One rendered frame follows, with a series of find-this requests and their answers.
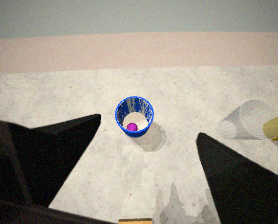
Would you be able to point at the magenta ball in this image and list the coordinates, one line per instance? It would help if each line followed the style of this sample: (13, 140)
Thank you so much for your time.
(132, 127)

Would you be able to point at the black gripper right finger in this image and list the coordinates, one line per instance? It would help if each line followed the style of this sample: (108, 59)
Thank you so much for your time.
(243, 191)

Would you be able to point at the blue cup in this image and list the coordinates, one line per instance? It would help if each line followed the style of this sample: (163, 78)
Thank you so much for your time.
(136, 110)

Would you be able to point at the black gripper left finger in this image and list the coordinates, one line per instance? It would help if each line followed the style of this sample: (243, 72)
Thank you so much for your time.
(44, 157)

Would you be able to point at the grey translucent cup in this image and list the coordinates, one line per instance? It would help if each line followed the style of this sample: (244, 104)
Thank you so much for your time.
(254, 119)

